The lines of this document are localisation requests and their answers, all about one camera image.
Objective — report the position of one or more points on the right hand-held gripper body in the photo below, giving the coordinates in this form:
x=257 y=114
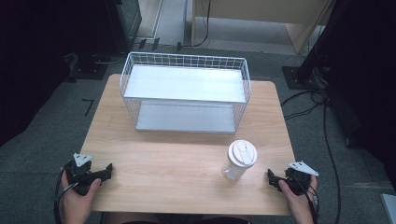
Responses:
x=299 y=180

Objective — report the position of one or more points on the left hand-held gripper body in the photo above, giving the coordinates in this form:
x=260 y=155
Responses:
x=81 y=175

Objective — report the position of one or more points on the clear cup with white lid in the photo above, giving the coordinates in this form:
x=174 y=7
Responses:
x=241 y=155

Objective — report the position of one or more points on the person's right hand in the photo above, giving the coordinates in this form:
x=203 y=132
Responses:
x=299 y=207

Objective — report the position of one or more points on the person's left hand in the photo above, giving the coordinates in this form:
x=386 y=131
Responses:
x=76 y=207

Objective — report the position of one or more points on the white flat panel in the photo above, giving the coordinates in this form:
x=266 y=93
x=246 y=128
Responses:
x=389 y=208

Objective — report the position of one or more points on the black stand with base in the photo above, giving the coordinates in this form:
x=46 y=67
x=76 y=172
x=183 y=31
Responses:
x=308 y=71

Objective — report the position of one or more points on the dark curtain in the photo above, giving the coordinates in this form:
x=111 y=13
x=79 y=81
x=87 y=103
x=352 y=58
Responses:
x=28 y=62
x=370 y=77

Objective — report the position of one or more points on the black cabinet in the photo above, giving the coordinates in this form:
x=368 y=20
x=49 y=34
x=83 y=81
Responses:
x=124 y=21

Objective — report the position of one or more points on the light wooden desk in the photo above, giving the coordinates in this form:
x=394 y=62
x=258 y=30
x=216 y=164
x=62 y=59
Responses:
x=264 y=12

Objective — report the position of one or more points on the black stand base plate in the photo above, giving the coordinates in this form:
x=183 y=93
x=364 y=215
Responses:
x=88 y=70

